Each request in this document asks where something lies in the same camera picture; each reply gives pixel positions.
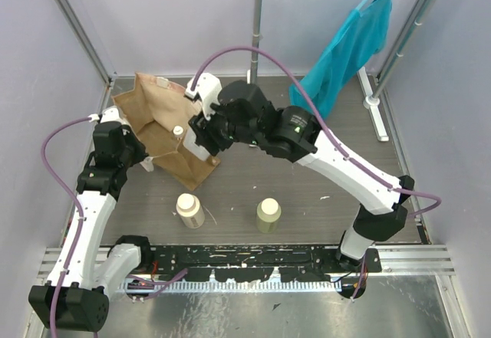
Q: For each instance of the clear amber liquid bottle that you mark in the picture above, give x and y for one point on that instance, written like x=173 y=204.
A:
x=178 y=132

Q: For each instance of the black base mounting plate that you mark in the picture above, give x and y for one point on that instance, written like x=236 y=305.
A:
x=245 y=262

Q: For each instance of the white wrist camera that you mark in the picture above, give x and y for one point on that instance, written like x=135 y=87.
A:
x=205 y=89
x=110 y=114

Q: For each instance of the white square bottle black cap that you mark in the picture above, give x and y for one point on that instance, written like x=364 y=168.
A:
x=190 y=143

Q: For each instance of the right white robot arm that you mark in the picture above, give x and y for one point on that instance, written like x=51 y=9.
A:
x=299 y=138

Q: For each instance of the metal clothes rack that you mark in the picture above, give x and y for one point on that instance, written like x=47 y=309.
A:
x=372 y=100

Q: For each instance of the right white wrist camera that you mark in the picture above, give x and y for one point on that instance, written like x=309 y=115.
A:
x=205 y=89

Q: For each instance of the beige round bottle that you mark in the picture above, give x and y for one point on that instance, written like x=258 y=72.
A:
x=189 y=208

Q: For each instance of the teal hanging shirt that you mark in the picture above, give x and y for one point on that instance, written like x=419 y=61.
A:
x=362 y=35

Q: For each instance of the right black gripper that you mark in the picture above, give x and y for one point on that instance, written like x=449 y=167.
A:
x=205 y=129

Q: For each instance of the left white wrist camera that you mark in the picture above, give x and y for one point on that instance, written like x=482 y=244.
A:
x=110 y=114

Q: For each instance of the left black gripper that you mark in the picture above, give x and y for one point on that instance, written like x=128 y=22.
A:
x=134 y=151

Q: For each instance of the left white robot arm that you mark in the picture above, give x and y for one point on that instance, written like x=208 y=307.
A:
x=77 y=292

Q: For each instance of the aluminium frame post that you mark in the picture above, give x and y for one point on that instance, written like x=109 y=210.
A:
x=82 y=36

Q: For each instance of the brown canvas bag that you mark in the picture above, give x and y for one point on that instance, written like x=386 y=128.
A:
x=153 y=108

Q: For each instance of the yellow-green round bottle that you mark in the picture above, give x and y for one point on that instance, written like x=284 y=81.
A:
x=268 y=213

